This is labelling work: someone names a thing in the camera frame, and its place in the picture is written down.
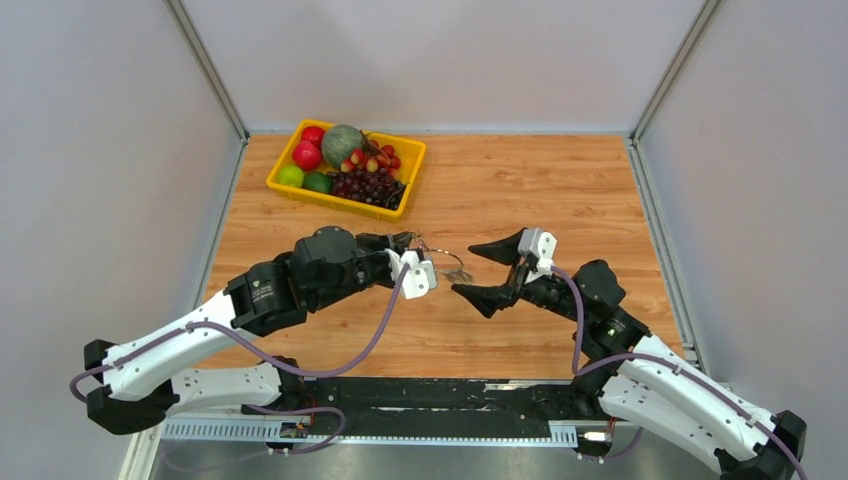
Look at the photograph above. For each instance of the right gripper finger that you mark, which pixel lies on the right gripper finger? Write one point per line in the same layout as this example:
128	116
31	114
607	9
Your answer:
487	300
504	251

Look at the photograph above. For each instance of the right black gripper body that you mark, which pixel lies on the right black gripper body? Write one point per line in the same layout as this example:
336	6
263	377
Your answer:
544	291

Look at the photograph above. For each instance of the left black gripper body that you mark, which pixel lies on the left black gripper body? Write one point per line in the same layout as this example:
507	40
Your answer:
369	268

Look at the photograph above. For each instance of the large silver keyring with clips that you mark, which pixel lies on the large silver keyring with clips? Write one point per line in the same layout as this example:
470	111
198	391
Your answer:
446	263

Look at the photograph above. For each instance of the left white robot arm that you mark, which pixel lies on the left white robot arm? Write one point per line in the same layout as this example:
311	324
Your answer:
144	381

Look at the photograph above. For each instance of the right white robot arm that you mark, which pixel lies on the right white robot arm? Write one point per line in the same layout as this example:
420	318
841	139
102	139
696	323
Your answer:
630	373

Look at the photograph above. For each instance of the purple grape bunch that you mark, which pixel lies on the purple grape bunch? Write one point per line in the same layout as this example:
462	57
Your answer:
379	189

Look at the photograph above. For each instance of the red lychee cluster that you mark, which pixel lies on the red lychee cluster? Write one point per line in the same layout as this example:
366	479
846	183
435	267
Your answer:
373	160

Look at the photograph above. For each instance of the yellow plastic tray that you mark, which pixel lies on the yellow plastic tray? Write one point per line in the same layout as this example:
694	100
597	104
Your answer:
411	153

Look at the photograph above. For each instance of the dark green lime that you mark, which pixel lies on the dark green lime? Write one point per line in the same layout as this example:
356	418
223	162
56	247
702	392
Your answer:
318	182

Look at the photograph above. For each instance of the green melon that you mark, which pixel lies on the green melon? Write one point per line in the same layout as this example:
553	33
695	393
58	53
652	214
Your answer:
339	142

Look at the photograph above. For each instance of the light green lime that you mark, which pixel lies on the light green lime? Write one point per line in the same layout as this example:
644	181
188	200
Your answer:
290	176

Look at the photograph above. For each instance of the red apple front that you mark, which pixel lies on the red apple front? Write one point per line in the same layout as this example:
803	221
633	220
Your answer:
307	156

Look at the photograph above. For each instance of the red apple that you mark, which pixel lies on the red apple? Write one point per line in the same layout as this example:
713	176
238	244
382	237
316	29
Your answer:
307	156
313	134

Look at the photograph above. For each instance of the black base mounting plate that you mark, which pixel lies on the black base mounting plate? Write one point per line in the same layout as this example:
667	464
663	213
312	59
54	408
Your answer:
422	410

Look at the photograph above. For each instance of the red apple back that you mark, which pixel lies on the red apple back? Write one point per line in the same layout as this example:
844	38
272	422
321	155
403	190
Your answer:
313	134

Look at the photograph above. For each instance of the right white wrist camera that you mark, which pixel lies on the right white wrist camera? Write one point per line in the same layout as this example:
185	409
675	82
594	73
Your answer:
540	245

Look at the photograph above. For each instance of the aluminium frame rail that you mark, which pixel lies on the aluminium frame rail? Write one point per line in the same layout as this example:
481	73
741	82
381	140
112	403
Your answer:
230	424

